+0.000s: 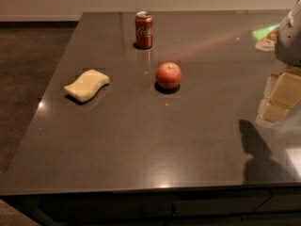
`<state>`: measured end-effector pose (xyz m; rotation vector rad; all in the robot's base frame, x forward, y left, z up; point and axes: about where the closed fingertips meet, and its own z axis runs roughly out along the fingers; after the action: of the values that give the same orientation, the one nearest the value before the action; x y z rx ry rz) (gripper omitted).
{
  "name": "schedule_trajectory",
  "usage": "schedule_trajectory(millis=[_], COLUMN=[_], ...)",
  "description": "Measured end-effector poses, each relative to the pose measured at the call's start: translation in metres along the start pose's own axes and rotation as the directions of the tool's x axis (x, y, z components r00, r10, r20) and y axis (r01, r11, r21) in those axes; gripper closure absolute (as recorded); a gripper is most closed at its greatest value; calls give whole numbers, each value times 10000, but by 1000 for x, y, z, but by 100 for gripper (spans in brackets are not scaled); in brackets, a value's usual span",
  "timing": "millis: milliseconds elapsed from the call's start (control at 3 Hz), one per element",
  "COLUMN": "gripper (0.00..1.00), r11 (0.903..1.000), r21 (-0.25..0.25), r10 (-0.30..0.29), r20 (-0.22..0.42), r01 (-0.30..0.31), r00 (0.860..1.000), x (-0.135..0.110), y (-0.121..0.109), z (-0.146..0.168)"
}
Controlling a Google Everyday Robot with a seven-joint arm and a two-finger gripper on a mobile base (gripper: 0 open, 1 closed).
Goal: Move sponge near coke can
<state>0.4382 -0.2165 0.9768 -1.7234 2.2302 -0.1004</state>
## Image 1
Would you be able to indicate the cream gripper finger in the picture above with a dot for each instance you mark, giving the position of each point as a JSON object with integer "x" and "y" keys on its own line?
{"x": 281, "y": 94}

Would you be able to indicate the yellow sponge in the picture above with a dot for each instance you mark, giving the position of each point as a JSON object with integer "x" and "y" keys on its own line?
{"x": 86, "y": 85}

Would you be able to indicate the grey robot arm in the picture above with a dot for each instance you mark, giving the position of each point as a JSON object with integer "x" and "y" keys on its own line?
{"x": 285, "y": 41}

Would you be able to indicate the red coke can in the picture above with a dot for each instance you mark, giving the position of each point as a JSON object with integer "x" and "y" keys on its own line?
{"x": 143, "y": 29}

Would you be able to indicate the dark cabinet drawers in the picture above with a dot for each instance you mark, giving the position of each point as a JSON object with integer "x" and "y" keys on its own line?
{"x": 230, "y": 207}

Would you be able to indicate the red apple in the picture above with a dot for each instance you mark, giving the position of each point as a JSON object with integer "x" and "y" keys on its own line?
{"x": 168, "y": 75}

